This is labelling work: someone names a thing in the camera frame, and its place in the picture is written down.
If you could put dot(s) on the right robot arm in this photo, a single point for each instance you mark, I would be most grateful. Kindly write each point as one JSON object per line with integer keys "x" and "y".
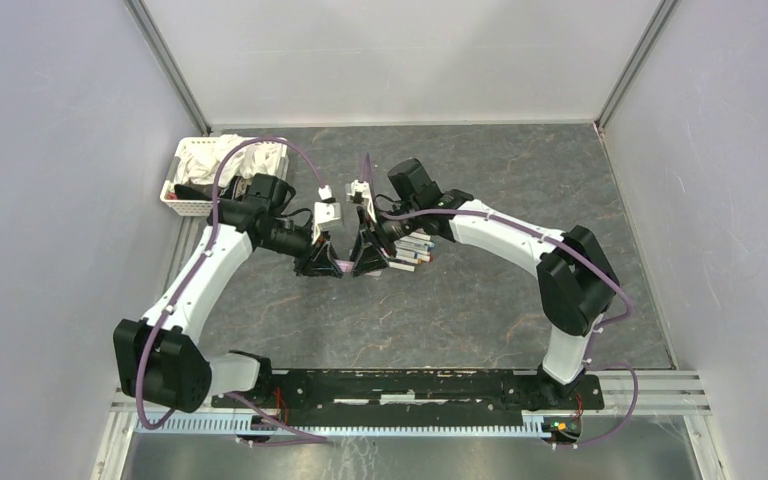
{"x": 576, "y": 282}

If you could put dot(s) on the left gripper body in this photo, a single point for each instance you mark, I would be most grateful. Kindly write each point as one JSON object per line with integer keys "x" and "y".
{"x": 304, "y": 241}

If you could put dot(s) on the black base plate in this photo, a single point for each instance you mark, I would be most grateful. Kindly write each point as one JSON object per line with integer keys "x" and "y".
{"x": 420, "y": 397}

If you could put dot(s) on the white plastic basket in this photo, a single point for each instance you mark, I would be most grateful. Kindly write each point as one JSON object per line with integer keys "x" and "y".
{"x": 188, "y": 186}

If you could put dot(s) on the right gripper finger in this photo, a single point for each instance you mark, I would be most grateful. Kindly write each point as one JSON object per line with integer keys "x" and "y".
{"x": 377, "y": 258}
{"x": 361, "y": 255}

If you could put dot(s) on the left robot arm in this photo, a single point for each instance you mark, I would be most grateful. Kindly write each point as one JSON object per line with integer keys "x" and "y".
{"x": 158, "y": 358}

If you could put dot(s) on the pink highlighter pen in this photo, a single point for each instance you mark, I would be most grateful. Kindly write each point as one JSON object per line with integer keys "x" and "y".
{"x": 345, "y": 266}

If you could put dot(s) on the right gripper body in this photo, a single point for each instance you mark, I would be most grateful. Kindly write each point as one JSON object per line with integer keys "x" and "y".
{"x": 384, "y": 231}

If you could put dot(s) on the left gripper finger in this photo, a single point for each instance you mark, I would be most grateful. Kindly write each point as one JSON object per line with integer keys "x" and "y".
{"x": 307, "y": 265}
{"x": 327, "y": 260}

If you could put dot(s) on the orange cap marker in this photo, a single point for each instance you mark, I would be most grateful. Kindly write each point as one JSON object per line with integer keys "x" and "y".
{"x": 413, "y": 253}

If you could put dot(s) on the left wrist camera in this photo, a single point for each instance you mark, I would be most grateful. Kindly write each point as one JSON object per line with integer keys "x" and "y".
{"x": 327, "y": 211}

